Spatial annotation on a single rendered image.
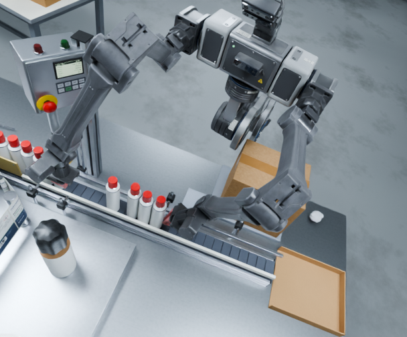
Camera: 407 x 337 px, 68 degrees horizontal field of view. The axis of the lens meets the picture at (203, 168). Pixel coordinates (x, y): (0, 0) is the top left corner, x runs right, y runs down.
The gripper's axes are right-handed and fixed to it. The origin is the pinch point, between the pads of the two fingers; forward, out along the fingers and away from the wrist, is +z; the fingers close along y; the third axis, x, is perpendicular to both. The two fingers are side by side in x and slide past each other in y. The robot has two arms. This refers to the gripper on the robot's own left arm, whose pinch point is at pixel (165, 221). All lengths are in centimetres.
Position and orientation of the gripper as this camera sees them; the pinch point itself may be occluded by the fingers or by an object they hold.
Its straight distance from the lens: 121.6
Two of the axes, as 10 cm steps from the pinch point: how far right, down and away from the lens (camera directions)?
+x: 6.0, 6.4, 4.7
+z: -7.5, 2.5, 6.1
